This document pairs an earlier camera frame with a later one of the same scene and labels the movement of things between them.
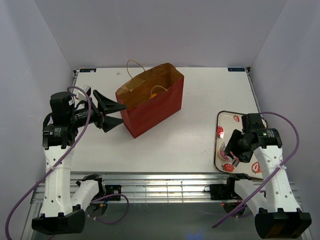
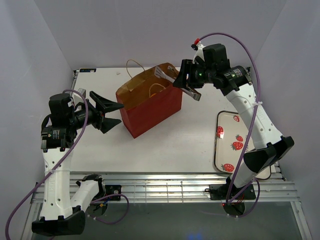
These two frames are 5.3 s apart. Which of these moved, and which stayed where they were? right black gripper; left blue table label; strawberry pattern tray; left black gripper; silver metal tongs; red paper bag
Moved: right black gripper; silver metal tongs
Stayed: left black gripper; red paper bag; left blue table label; strawberry pattern tray
